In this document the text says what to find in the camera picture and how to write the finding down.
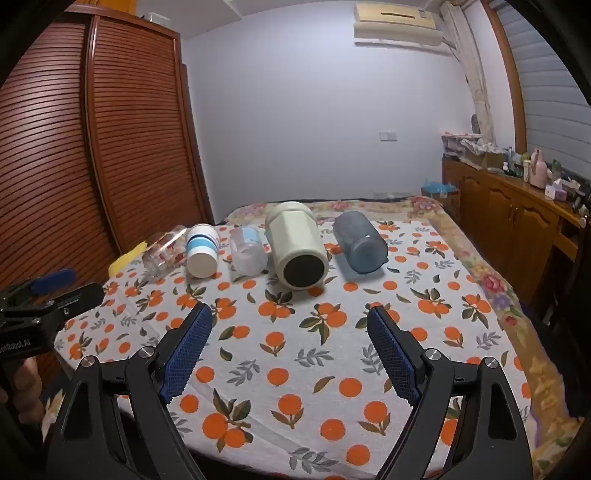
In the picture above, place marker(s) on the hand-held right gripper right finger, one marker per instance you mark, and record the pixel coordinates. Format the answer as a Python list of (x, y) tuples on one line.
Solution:
[(392, 355)]

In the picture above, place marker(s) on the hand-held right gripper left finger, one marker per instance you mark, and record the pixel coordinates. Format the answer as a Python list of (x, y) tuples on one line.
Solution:
[(187, 350)]

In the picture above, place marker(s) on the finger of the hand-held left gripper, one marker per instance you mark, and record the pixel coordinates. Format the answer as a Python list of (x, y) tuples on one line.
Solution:
[(53, 278), (81, 295)]

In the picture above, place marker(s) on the large cream cup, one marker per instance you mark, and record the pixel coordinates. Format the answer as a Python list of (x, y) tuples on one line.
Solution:
[(295, 240)]

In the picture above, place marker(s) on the clear printed glass cup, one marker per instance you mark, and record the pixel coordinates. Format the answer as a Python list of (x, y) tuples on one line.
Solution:
[(161, 254)]

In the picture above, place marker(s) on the white cup with blue stripes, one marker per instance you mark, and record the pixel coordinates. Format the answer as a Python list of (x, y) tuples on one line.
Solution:
[(202, 258)]

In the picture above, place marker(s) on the clear plastic cup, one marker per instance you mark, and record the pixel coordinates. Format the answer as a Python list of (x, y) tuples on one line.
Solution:
[(249, 258)]

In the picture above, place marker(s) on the blue-grey translucent cup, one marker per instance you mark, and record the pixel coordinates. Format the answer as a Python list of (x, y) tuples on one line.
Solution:
[(360, 244)]

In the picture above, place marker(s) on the person's left hand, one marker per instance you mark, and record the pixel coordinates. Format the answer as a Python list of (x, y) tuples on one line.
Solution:
[(22, 392)]

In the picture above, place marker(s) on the yellow cloth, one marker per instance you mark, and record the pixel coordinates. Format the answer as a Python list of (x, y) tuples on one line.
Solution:
[(127, 261)]

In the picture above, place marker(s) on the orange fruit print cloth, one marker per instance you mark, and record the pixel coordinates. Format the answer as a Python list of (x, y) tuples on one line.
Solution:
[(295, 332)]

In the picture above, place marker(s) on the floral bed blanket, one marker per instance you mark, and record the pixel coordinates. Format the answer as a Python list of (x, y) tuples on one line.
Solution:
[(503, 295)]

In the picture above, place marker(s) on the brown slatted wardrobe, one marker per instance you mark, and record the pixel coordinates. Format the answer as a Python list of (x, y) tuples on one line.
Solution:
[(138, 138)]

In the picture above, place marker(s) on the wooden sideboard cabinet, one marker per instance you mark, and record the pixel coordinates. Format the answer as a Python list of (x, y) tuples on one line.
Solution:
[(498, 207)]

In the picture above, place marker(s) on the crumpled white cloth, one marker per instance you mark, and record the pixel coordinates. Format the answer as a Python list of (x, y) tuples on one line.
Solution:
[(466, 145)]

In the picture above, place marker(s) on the cluster of small bottles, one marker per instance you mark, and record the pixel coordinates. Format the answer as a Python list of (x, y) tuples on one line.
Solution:
[(515, 164)]

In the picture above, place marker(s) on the pink bottle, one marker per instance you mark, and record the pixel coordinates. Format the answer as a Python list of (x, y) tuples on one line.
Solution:
[(538, 170)]

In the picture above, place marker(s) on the pale curtain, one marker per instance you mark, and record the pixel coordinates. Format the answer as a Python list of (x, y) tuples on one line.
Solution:
[(475, 83)]

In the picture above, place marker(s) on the grey window blind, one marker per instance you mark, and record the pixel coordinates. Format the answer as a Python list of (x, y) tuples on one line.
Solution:
[(545, 101)]

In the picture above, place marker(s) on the white air conditioner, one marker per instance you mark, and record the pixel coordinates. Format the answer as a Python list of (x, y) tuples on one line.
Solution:
[(397, 25)]

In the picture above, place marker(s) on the white wall socket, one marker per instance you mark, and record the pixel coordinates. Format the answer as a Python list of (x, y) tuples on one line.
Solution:
[(388, 136)]

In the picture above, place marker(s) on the wooden window frame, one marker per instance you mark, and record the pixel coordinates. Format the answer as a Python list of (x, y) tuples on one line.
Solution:
[(508, 78)]

